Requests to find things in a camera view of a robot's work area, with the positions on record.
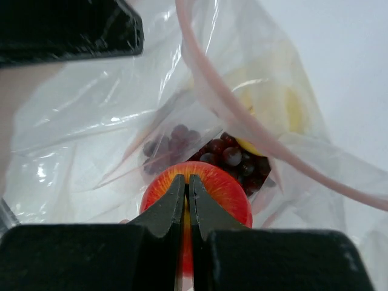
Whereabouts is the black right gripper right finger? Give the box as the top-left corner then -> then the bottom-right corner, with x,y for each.
188,175 -> 249,290

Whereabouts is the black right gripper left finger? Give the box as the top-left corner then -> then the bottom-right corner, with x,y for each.
128,174 -> 186,290

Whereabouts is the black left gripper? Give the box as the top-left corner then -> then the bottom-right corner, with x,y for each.
1,0 -> 144,69

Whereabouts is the red fake apple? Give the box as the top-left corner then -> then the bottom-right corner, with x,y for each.
140,161 -> 253,278

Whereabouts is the clear zip top bag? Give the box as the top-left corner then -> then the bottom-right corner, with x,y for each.
1,1 -> 387,290

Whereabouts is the fake purple grape bunch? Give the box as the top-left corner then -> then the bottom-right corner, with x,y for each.
142,124 -> 275,197

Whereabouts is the yellow fake banana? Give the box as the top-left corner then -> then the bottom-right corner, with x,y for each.
233,42 -> 313,157

